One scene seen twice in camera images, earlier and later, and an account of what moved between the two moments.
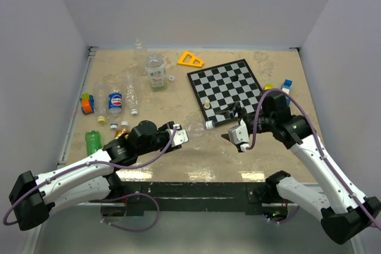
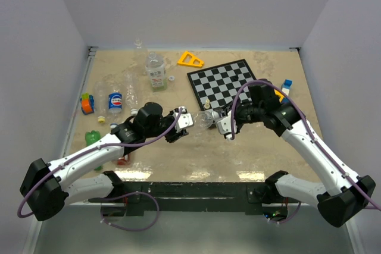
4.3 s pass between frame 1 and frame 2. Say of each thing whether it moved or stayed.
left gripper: moved
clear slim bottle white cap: moved
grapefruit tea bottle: stayed
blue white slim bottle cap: moved
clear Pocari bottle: stayed
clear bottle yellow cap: stayed
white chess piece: stayed
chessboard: stayed
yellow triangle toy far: stayed
